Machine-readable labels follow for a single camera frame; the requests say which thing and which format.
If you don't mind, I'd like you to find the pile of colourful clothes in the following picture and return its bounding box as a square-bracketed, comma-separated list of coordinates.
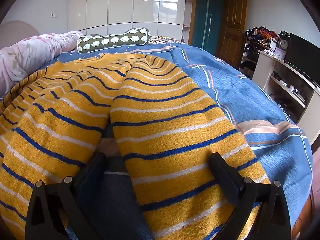
[245, 26, 278, 46]

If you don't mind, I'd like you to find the dark cable bundle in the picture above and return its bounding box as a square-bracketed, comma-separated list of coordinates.
[271, 94, 292, 117]

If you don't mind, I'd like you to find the small pink desk calendar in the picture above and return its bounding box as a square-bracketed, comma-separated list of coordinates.
[274, 47, 286, 61]

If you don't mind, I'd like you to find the brown patterned bed sheet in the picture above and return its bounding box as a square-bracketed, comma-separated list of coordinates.
[147, 35, 185, 45]

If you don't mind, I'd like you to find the blue plaid bedspread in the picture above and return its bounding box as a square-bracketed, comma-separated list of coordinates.
[49, 42, 314, 240]

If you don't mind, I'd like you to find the pink floral blanket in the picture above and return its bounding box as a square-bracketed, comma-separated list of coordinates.
[0, 31, 84, 90]

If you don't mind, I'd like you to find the wooden door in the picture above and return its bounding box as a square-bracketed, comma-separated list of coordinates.
[216, 0, 249, 67]

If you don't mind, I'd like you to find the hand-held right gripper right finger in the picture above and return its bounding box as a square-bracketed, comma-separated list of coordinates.
[209, 152, 292, 240]

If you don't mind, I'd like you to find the dark shoe rack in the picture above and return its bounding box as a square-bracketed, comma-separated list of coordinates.
[239, 40, 263, 78]

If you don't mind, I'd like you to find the teal sliding door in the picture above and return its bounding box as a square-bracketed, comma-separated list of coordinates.
[194, 0, 226, 53]

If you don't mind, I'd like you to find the green patterned bolster pillow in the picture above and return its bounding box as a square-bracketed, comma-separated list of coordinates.
[76, 27, 151, 54]

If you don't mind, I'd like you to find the black television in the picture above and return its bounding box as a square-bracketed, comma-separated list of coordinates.
[285, 33, 320, 81]

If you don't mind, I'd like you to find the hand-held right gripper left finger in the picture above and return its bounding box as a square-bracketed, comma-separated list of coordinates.
[25, 152, 108, 240]

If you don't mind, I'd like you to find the white glossy wardrobe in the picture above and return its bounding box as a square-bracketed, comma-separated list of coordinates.
[69, 0, 187, 37]

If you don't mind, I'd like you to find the black ornate table clock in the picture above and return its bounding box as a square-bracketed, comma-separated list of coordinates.
[278, 31, 291, 51]

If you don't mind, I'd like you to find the yellow striped sweater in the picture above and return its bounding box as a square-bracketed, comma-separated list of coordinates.
[0, 53, 272, 240]

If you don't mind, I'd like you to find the white television cabinet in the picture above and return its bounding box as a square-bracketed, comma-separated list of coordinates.
[252, 49, 320, 146]

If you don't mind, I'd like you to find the beige padded headboard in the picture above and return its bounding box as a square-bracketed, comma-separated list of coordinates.
[0, 20, 40, 49]

